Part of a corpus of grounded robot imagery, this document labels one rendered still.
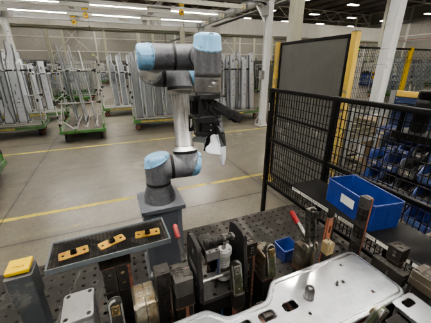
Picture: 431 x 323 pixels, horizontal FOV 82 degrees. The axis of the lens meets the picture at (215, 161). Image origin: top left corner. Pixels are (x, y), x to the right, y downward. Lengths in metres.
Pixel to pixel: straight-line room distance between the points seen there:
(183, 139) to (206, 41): 0.57
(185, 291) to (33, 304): 0.47
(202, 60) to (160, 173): 0.61
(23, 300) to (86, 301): 0.23
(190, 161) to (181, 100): 0.28
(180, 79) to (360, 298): 1.06
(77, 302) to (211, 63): 0.74
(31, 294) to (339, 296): 0.97
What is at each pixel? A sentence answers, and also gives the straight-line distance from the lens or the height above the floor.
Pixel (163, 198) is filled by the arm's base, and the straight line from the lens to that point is 1.20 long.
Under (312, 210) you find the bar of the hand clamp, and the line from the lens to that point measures 1.02.
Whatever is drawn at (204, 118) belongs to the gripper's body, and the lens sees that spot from 0.71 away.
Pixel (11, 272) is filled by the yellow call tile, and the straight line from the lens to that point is 0.98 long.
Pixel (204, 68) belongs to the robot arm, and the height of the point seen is 1.71.
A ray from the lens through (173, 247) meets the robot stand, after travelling 1.34.
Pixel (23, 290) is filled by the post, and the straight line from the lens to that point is 1.01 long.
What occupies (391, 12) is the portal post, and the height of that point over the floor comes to 2.46.
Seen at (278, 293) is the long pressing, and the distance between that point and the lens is 0.97.
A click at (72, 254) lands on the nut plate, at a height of 1.17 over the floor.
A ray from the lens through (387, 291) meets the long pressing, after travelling 1.11.
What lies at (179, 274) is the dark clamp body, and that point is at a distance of 0.90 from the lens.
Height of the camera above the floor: 1.72
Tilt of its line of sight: 21 degrees down
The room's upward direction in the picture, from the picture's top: straight up
